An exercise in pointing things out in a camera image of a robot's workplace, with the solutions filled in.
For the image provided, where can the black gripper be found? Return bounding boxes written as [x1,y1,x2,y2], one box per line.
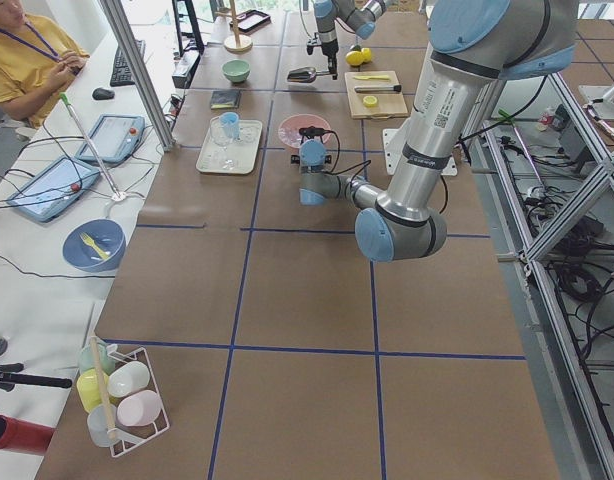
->
[292,126,334,165]
[306,32,339,80]

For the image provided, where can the grey cup in rack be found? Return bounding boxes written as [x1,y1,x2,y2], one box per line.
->
[87,404,118,447]

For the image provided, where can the wooden cutting board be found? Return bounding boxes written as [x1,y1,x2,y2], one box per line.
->
[344,70,409,119]

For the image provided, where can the pink bowl with ice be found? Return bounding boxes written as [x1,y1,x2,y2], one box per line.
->
[277,113,330,150]

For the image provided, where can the light blue cup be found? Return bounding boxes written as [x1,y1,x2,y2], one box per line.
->
[219,112,240,140]

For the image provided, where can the yellow plastic knife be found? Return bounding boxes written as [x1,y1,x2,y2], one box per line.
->
[353,75,391,81]

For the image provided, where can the cream serving tray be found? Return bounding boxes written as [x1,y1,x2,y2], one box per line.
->
[196,120,263,175]

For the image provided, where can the black keyboard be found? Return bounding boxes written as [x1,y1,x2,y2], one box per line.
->
[109,46,135,87]

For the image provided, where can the white rod green tip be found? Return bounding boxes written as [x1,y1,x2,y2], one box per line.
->
[59,92,128,203]

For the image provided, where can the lemon half slice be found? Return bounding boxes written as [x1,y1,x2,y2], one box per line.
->
[362,95,379,108]

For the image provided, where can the blue teach pendant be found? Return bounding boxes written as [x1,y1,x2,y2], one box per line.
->
[6,156,100,223]
[89,114,146,165]

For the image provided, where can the clear wine glass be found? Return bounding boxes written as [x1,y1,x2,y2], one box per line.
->
[209,117,232,150]

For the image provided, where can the far blue teach pendant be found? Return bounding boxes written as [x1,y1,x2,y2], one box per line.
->
[89,114,146,165]

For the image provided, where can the yellow lemon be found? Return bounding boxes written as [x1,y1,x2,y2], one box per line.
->
[345,50,365,67]
[360,47,373,63]

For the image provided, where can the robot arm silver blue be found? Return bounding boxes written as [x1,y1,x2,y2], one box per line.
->
[299,0,578,262]
[307,0,392,80]

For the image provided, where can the wooden paper towel stand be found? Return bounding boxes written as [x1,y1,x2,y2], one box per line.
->
[223,0,253,54]

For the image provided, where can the steel ice scoop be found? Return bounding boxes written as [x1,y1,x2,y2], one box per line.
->
[286,67,331,84]

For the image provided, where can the red cylinder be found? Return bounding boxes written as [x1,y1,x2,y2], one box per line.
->
[0,415,54,455]

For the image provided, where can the green cup in rack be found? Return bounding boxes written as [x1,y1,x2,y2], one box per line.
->
[78,343,116,375]

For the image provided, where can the white wire cup rack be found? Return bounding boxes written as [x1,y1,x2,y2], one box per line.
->
[87,337,170,458]

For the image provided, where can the aluminium frame post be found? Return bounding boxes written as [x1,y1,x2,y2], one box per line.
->
[100,0,175,152]

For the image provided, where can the yellow plastic fork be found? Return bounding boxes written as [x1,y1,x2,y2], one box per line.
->
[79,232,109,261]

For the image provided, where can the near blue teach pendant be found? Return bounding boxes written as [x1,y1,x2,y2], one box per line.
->
[6,156,100,223]

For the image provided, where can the black computer mouse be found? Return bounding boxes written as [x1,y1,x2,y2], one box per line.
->
[92,87,115,101]

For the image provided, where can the person in yellow shirt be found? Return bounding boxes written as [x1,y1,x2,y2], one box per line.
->
[0,1,89,129]

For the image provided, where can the dark tray pink rim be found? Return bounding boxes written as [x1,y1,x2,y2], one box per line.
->
[236,9,271,34]

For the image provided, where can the grey yellow sponge cloth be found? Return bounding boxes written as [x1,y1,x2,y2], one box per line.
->
[210,89,241,110]

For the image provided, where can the yellow cup in rack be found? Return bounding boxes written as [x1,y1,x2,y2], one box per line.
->
[76,368,102,413]

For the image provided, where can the pink cup in rack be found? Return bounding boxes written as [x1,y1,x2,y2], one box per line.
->
[117,390,162,427]

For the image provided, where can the green bowl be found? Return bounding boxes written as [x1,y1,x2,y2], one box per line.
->
[222,59,251,84]

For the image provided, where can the white cup in rack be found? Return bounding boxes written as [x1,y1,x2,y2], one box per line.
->
[107,361,150,398]

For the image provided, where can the blue bowl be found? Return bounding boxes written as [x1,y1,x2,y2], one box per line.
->
[62,219,126,273]

